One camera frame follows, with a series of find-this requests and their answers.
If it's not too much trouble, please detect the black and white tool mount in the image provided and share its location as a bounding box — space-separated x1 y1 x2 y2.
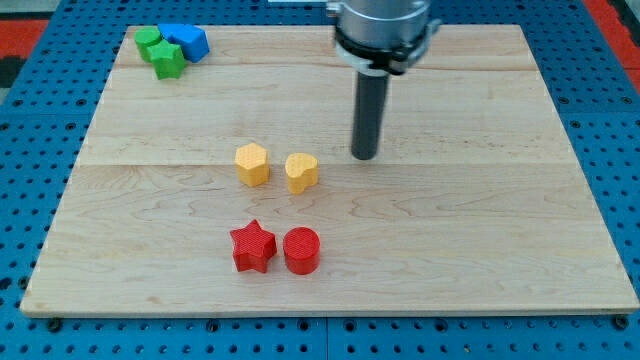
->
334 19 441 76

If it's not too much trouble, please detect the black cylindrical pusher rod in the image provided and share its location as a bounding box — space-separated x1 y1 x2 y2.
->
351 73 389 160

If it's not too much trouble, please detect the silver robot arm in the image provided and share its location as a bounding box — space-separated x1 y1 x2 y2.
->
326 0 442 160

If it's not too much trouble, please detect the yellow heart block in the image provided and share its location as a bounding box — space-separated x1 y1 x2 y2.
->
285 153 319 195

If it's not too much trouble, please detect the blue heart block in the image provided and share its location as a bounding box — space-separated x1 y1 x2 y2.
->
158 23 210 63

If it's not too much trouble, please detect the red star block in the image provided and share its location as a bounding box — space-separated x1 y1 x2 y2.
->
230 219 277 273

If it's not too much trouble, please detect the green star block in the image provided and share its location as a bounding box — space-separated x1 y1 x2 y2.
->
148 40 186 80

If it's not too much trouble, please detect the yellow hexagon block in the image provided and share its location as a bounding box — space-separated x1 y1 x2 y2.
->
234 143 270 187

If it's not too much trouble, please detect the light wooden board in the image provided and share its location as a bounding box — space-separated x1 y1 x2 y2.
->
21 25 639 318

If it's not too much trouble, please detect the red cylinder block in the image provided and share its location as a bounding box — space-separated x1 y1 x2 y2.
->
283 227 321 275

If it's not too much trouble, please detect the green cylinder block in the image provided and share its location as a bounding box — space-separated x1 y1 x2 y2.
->
134 26 163 63

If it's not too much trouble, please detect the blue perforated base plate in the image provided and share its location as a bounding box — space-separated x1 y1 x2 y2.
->
1 0 639 359

